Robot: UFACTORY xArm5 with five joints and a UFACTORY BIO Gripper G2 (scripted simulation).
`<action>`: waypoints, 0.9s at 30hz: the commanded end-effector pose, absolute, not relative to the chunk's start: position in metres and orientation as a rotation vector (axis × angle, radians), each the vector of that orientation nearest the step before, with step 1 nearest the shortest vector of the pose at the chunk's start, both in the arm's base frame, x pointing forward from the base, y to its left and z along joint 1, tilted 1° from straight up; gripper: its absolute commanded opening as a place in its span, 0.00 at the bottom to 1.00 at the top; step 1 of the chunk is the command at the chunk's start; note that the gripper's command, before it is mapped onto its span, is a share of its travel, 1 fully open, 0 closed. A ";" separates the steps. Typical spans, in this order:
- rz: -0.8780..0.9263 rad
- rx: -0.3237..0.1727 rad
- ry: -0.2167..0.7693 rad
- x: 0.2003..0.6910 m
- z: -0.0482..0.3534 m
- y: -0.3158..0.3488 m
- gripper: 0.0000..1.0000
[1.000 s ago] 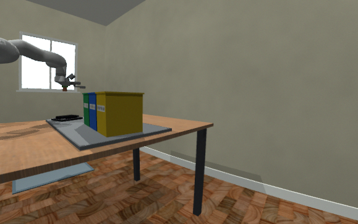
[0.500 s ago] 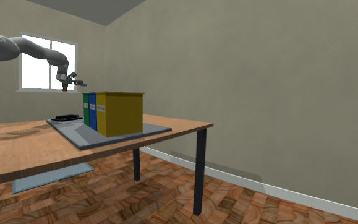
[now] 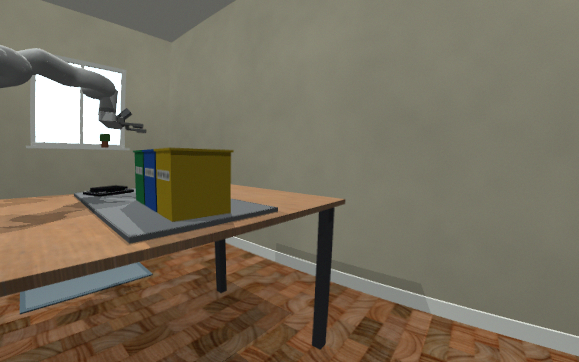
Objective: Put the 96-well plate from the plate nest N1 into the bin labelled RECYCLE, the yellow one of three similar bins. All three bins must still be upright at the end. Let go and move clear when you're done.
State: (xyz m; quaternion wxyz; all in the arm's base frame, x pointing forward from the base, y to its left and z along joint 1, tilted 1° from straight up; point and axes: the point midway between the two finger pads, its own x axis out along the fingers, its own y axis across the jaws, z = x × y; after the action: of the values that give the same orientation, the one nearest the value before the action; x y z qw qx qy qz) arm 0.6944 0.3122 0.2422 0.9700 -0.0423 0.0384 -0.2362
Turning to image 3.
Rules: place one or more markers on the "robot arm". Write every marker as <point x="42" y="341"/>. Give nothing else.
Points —
<point x="15" y="70"/>

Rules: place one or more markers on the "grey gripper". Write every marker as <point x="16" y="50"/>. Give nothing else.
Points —
<point x="112" y="121"/>

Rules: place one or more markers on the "green open bin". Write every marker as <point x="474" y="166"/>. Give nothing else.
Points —
<point x="139" y="176"/>

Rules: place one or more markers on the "yellow bin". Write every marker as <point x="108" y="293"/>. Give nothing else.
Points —
<point x="193" y="183"/>

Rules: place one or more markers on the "blue bin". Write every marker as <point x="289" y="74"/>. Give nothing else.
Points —
<point x="150" y="179"/>

